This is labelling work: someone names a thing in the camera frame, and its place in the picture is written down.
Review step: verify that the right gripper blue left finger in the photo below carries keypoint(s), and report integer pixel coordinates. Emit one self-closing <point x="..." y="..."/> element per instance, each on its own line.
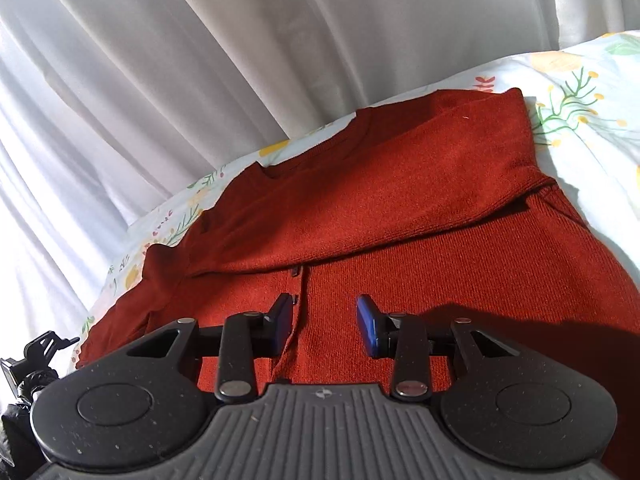
<point x="244" y="338"/>

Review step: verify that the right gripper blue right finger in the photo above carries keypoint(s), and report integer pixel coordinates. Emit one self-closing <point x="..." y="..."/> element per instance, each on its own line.
<point x="403" y="338"/>

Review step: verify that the red knit cardigan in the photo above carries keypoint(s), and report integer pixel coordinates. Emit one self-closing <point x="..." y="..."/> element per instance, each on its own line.
<point x="434" y="207"/>

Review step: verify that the white curtain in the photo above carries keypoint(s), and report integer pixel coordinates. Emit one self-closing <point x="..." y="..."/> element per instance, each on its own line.
<point x="110" y="107"/>

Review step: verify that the floral white bed sheet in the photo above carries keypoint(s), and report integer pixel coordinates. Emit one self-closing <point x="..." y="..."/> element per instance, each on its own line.
<point x="582" y="101"/>

